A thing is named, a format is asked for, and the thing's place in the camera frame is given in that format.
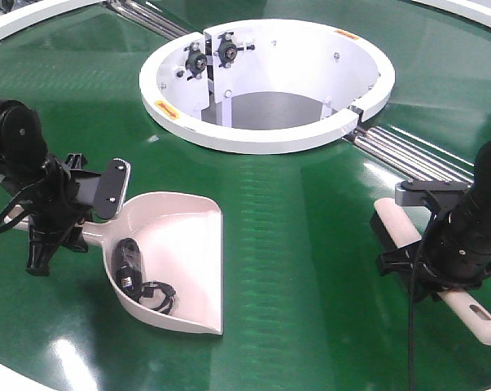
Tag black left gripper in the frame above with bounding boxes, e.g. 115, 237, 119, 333
0, 153, 99, 276

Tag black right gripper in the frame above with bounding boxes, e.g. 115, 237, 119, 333
375, 203, 491, 301

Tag beige hand brush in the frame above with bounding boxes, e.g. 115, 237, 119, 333
374, 197, 491, 345

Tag beige plastic dustpan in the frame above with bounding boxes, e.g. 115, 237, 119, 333
8, 191, 225, 336

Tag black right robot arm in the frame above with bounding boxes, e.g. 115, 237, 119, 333
371, 141, 491, 301

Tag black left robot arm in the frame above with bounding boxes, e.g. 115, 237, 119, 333
0, 99, 101, 276

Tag chrome transfer rollers right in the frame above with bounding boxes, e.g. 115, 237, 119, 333
344, 126, 474, 183

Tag chrome transfer rollers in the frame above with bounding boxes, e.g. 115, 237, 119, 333
106, 0, 190, 40
344, 126, 474, 183

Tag left black bearing block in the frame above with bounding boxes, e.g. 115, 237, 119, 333
185, 42, 208, 81

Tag black bearing block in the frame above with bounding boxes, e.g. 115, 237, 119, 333
215, 32, 256, 68
185, 42, 208, 81

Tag chrome transfer rollers rear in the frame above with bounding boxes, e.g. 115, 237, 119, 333
106, 0, 190, 40

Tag right black bearing block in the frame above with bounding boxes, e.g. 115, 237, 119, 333
215, 32, 256, 68

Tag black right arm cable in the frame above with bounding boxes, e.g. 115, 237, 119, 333
406, 244, 423, 391

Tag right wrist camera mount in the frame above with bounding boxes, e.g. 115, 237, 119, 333
395, 180, 470, 212

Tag white inner conveyor ring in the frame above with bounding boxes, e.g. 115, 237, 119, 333
138, 19, 396, 156

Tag white outer guard rail left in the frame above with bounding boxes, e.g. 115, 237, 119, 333
0, 0, 101, 41

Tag white guard rail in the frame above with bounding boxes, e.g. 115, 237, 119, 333
0, 0, 101, 41
415, 0, 491, 28

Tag white outer guard rail right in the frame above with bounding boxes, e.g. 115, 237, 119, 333
415, 0, 491, 28

